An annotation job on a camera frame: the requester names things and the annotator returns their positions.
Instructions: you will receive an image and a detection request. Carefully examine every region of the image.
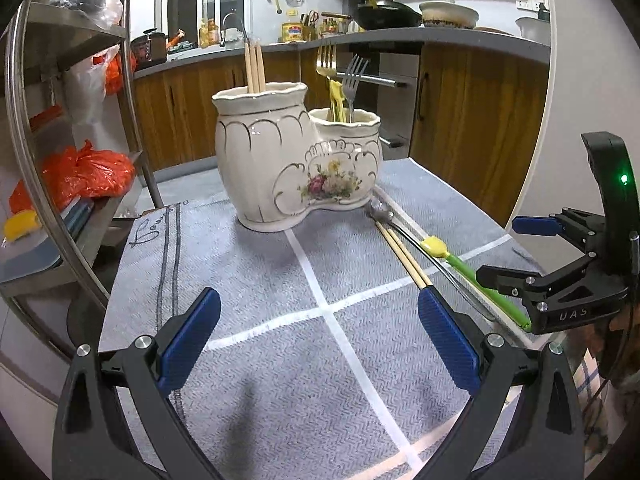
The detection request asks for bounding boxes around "metal shelving rack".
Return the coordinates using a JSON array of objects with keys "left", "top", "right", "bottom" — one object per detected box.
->
[{"left": 1, "top": 0, "right": 154, "bottom": 307}]

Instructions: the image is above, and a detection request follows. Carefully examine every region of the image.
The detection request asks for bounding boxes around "white ceramic pot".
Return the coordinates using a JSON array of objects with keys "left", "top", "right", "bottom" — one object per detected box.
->
[{"left": 419, "top": 0, "right": 480, "bottom": 29}]

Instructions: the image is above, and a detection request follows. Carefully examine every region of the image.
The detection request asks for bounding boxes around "yellow green plastic spoon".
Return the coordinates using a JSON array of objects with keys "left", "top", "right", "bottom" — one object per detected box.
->
[{"left": 421, "top": 236, "right": 532, "bottom": 332}]

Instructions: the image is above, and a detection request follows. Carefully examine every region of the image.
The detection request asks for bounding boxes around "silver metal fork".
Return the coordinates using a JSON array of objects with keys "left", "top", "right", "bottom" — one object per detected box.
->
[{"left": 342, "top": 54, "right": 369, "bottom": 122}]

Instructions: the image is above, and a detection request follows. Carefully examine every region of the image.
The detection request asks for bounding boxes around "wooden chopstick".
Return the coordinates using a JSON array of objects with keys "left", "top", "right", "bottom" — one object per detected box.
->
[
  {"left": 380, "top": 221, "right": 434, "bottom": 286},
  {"left": 254, "top": 41, "right": 266, "bottom": 92},
  {"left": 248, "top": 40, "right": 260, "bottom": 93},
  {"left": 244, "top": 41, "right": 255, "bottom": 93},
  {"left": 373, "top": 220, "right": 432, "bottom": 291}
]

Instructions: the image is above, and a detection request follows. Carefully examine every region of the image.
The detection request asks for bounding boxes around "yellow green plastic fork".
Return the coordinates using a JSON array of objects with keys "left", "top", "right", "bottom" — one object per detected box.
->
[{"left": 329, "top": 79, "right": 346, "bottom": 122}]

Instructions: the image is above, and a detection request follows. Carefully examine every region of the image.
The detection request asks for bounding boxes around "person's right hand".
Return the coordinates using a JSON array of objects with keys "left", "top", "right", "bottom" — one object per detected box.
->
[{"left": 574, "top": 307, "right": 639, "bottom": 474}]

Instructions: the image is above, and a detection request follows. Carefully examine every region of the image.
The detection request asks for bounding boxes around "grey striped table cloth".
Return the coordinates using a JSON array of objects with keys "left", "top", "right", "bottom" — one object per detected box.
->
[{"left": 96, "top": 156, "right": 561, "bottom": 480}]

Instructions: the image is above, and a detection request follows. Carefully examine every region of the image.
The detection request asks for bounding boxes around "gold metal fork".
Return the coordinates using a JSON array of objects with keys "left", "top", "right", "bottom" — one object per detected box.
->
[{"left": 316, "top": 41, "right": 341, "bottom": 122}]

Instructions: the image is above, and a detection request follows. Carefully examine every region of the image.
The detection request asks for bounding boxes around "yellow item on shelf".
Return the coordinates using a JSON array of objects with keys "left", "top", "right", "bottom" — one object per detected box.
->
[{"left": 3, "top": 209, "right": 41, "bottom": 243}]

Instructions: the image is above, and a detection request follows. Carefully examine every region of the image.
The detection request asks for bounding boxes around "red plastic bag hanging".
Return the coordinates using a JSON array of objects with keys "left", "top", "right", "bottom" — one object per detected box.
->
[{"left": 92, "top": 46, "right": 124, "bottom": 96}]

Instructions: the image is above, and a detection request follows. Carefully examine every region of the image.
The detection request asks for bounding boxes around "yellow oil bottle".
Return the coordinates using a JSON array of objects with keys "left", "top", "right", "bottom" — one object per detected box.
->
[{"left": 280, "top": 22, "right": 305, "bottom": 44}]

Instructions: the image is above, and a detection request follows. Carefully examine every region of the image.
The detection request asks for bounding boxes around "silver metal spoon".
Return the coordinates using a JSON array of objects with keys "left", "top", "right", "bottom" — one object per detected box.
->
[{"left": 366, "top": 198, "right": 497, "bottom": 322}]

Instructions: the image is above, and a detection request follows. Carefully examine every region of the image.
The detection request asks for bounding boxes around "white ceramic utensil holder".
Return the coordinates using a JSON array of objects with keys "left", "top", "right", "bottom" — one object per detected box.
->
[{"left": 212, "top": 82, "right": 383, "bottom": 233}]

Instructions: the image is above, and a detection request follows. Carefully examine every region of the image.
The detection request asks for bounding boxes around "black wok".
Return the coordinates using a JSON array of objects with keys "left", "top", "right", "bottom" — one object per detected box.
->
[{"left": 354, "top": 0, "right": 422, "bottom": 30}]

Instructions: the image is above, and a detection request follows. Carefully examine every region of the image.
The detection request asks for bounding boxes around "built-in oven with handles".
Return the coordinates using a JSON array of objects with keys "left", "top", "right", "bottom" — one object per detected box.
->
[{"left": 337, "top": 41, "right": 422, "bottom": 160}]

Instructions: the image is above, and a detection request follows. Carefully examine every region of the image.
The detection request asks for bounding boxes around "red plastic bag lower shelf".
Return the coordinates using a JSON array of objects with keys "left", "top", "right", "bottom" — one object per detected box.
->
[{"left": 41, "top": 140, "right": 136, "bottom": 211}]

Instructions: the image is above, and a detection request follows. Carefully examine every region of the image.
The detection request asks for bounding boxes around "black rice cooker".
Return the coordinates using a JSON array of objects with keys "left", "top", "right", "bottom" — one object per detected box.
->
[{"left": 130, "top": 28, "right": 167, "bottom": 70}]

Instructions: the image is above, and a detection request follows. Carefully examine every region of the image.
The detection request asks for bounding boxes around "white bowl on counter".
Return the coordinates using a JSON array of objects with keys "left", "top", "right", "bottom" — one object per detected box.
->
[{"left": 515, "top": 18, "right": 551, "bottom": 46}]

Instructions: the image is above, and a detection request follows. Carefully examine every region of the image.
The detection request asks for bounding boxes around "chrome faucet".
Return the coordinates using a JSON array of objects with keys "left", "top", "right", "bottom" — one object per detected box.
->
[{"left": 220, "top": 11, "right": 246, "bottom": 48}]

